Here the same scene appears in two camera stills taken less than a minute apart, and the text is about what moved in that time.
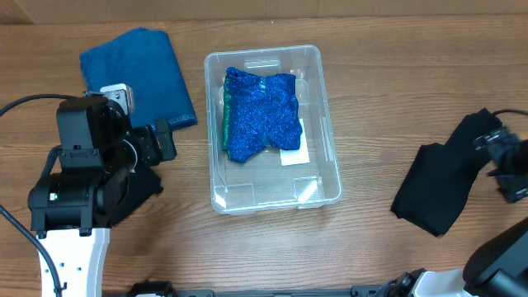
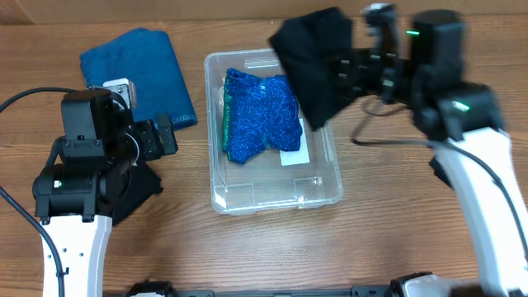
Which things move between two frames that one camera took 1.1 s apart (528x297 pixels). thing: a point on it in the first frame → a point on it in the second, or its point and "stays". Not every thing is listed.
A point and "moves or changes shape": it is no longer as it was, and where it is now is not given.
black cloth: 143,185 stays
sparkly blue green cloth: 258,110 stays
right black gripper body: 499,140 → 344,77
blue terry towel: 144,59 stays
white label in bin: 296,156 stays
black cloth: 436,188 → 313,44
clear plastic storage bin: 261,182 stays
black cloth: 469,129 moves or changes shape
